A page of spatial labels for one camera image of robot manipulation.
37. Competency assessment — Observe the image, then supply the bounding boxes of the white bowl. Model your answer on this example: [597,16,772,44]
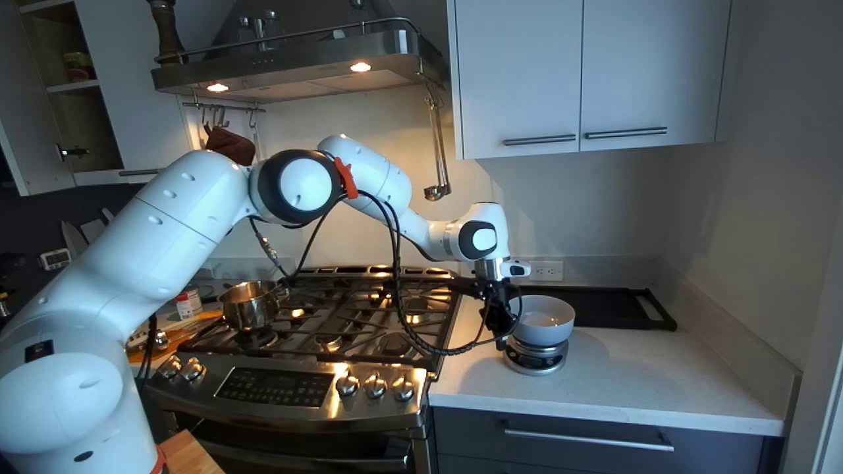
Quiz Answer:
[510,294,576,348]

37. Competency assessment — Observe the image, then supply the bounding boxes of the round steel kitchen scale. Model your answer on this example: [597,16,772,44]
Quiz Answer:
[504,334,569,377]

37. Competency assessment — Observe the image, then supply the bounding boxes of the black tray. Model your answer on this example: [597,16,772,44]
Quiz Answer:
[519,285,678,332]

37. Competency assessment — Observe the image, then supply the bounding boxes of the steel ladle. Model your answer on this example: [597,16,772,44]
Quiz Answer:
[423,84,453,202]

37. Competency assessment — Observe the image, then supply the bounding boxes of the grey drawer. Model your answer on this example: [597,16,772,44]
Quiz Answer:
[431,406,786,474]

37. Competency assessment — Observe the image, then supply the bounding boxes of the stainless steel gas stove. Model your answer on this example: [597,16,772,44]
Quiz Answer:
[142,264,463,474]

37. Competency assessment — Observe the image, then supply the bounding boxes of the white cabinet door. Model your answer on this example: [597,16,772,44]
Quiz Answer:
[580,0,732,153]
[453,0,584,161]

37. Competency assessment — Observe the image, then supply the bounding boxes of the small steel pot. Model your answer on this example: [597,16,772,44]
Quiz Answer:
[218,280,291,332]

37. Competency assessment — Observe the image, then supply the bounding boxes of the oven door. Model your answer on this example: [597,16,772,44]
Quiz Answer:
[153,407,432,474]

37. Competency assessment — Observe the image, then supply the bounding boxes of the brown oven mitt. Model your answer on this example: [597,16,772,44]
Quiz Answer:
[204,124,257,167]

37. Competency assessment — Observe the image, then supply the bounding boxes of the stainless steel range hood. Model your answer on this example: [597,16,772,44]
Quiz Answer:
[151,0,450,103]

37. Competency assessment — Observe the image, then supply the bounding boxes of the wooden cutting board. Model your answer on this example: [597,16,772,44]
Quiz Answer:
[125,309,226,367]

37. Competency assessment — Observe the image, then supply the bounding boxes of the glass shakers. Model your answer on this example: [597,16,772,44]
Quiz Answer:
[236,9,280,52]

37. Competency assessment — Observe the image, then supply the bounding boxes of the row of knives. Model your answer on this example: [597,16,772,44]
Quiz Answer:
[60,207,117,259]

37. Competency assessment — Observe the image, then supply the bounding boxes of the dark wooden pepper mill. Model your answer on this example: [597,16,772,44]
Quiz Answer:
[148,0,189,67]

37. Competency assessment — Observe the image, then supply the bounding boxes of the white kitchen timer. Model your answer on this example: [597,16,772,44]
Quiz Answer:
[38,248,72,272]

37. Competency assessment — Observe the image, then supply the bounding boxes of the steel drawer handle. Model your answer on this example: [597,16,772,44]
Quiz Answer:
[503,428,676,454]

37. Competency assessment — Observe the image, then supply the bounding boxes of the steel cabinet door handle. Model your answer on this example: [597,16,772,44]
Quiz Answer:
[584,127,668,140]
[503,134,578,147]

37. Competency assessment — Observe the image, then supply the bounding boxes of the steel rail with hooks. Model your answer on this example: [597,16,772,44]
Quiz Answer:
[182,99,267,130]

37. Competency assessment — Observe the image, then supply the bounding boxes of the open white wall cabinet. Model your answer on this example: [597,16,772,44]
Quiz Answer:
[0,0,193,198]

